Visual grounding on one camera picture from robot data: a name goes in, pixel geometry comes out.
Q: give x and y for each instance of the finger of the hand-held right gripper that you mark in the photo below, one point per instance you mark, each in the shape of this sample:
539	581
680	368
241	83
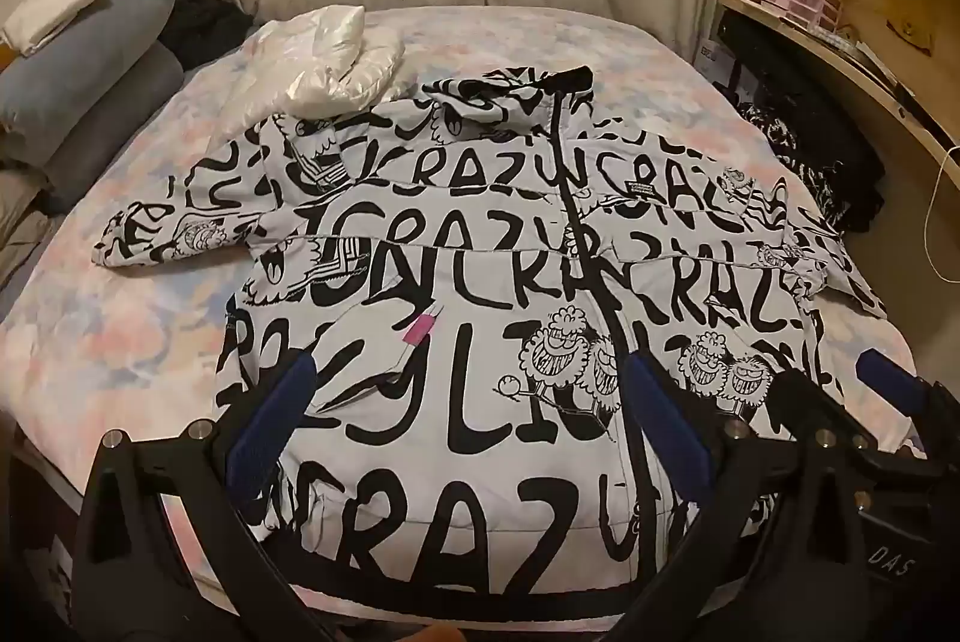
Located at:
889	379
814	402

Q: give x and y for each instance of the pastel patterned bed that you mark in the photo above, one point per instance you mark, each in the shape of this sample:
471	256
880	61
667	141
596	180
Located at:
112	327

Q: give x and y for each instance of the black box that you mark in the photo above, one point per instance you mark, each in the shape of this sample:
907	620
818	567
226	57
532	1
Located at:
742	53

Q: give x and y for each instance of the grey-blue pillow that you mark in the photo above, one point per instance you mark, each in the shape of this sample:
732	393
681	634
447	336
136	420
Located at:
90	49

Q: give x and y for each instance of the black and white printed jacket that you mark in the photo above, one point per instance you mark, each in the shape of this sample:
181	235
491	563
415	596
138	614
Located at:
480	222

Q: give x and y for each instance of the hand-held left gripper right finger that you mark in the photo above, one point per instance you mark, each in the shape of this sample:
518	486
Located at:
667	432

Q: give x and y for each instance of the white puffer jacket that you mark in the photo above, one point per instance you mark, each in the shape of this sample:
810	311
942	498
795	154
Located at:
330	57

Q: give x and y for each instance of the brown pouch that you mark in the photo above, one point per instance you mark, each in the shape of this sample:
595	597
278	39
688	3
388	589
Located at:
909	31

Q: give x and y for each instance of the black clothing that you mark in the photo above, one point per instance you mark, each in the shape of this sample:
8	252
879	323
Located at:
202	27

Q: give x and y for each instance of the black and white cloth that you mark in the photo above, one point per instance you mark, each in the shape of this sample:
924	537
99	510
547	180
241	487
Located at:
795	154

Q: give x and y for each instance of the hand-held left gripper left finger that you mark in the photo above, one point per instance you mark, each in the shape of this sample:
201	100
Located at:
270	421

